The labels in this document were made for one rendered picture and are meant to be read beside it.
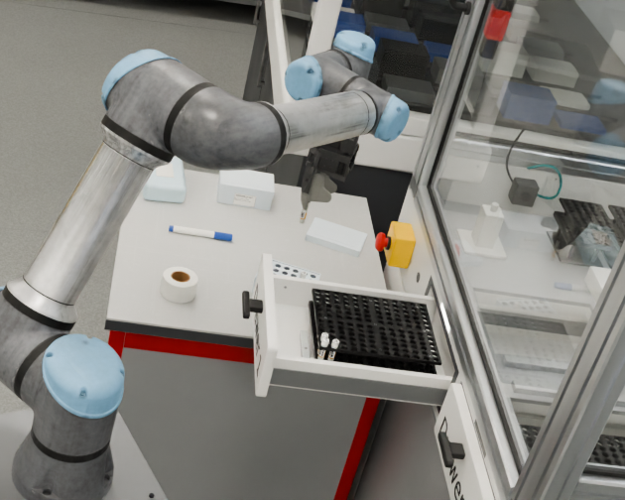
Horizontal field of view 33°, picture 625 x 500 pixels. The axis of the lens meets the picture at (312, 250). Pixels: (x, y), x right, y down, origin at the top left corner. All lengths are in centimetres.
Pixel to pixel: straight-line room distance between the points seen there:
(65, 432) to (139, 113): 46
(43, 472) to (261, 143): 57
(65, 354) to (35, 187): 237
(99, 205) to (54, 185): 236
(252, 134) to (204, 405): 83
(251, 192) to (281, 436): 57
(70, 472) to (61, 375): 17
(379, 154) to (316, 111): 104
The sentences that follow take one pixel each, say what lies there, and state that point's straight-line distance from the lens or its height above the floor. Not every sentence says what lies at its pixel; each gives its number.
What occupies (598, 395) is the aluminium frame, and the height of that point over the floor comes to 124.
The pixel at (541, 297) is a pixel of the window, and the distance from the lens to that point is 159.
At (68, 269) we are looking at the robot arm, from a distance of 157.
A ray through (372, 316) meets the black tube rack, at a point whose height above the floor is 90.
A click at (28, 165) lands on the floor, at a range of 401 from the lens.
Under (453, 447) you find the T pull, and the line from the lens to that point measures 171.
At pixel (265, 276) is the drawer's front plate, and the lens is 193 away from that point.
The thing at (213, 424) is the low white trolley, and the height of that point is 52.
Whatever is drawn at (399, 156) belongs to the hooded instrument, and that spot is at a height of 85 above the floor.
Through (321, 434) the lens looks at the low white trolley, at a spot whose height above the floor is 52.
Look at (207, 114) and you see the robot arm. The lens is 147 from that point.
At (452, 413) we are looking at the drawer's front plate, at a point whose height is 90.
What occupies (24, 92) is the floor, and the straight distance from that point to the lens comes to 453.
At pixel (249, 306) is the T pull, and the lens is 187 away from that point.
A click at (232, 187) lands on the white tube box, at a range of 243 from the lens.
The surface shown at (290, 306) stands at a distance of 203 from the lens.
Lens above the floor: 199
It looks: 32 degrees down
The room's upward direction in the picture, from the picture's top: 15 degrees clockwise
